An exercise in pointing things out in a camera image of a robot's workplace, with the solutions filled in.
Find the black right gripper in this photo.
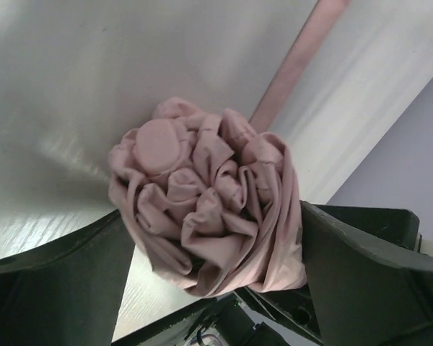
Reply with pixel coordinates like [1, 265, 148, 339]
[316, 205, 421, 252]

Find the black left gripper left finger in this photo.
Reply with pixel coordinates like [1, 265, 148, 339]
[0, 211, 134, 345]

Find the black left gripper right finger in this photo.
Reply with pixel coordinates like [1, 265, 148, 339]
[302, 202, 433, 345]

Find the pink umbrella with black lining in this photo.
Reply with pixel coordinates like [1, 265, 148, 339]
[108, 1, 348, 298]

